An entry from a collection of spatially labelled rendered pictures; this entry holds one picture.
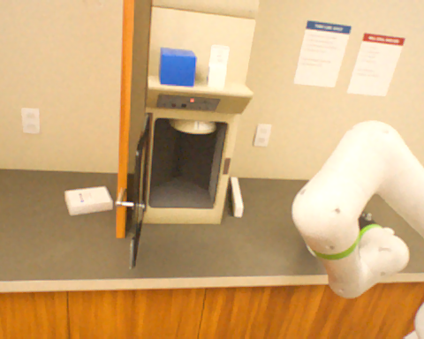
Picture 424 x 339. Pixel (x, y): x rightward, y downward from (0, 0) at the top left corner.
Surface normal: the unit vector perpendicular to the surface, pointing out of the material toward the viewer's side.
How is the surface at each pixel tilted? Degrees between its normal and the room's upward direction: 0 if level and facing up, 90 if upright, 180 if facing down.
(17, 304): 90
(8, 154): 90
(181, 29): 90
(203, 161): 90
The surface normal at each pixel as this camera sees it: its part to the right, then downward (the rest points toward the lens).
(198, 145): -0.57, 0.30
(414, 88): 0.17, 0.47
